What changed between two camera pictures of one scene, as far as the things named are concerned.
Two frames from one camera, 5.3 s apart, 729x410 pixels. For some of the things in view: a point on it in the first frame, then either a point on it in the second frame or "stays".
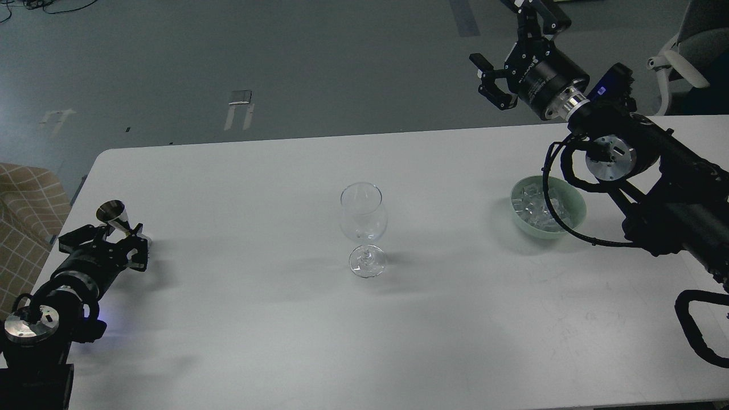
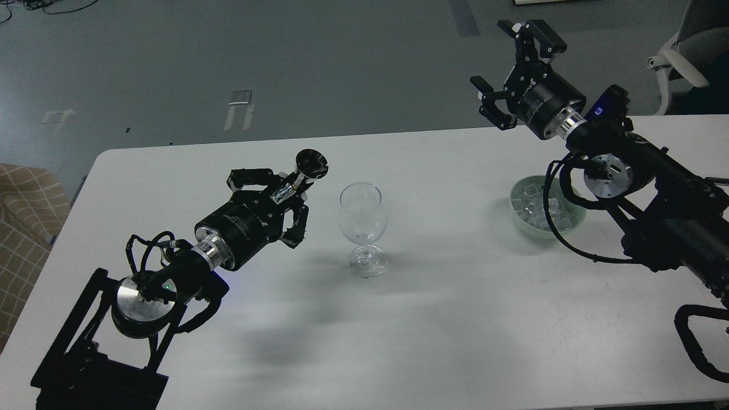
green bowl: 531,208 stays
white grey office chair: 696,61 stays
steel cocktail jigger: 114,212 → 308,163
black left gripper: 91,267 → 250,221
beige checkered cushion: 35,204 stays
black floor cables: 35,4 stays
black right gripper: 548,80 → 537,94
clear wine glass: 364,218 stays
